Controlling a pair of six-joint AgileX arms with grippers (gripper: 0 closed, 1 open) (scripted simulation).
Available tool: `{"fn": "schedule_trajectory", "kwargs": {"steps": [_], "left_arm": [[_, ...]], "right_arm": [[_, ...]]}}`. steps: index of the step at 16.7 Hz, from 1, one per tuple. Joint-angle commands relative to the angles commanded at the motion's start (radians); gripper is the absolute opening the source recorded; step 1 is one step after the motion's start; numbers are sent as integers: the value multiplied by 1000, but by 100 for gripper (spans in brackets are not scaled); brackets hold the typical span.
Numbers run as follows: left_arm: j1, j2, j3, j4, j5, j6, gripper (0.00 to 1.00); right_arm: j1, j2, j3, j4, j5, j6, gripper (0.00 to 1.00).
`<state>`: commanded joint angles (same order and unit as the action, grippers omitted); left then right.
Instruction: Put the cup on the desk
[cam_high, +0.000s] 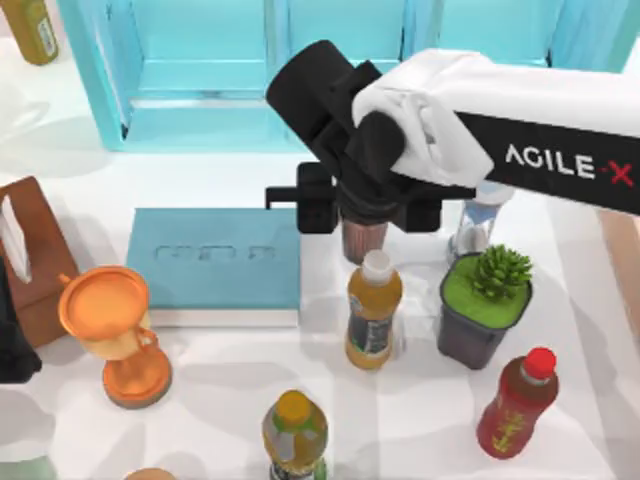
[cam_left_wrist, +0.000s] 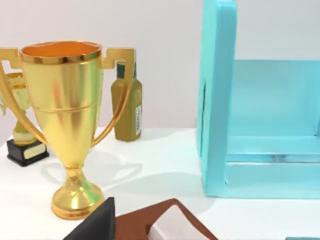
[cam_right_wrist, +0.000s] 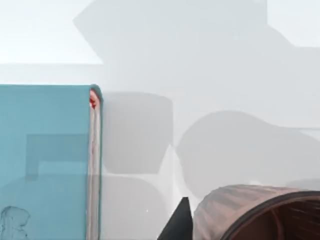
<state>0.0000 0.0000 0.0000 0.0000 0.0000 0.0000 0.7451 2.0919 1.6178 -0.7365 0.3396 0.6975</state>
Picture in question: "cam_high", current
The white hourglass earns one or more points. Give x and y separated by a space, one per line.
472 227

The orange bottle with white cap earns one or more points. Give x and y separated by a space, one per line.
372 320

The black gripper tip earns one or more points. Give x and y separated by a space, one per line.
12 340

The tan round object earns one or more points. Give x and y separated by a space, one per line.
147 475

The red bottle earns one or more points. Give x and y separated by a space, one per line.
515 405

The orange trophy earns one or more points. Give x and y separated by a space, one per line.
112 320

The grey pot with green plant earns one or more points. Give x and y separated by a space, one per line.
480 315

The green bottle with yellow cap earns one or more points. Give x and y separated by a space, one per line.
295 435

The white tissue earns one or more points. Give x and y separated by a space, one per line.
15 240

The brown tissue box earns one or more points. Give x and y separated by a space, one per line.
47 280

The brown cup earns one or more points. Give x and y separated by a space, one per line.
364 242

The light blue rack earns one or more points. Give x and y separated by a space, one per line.
200 65

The light blue book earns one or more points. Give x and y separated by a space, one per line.
210 270

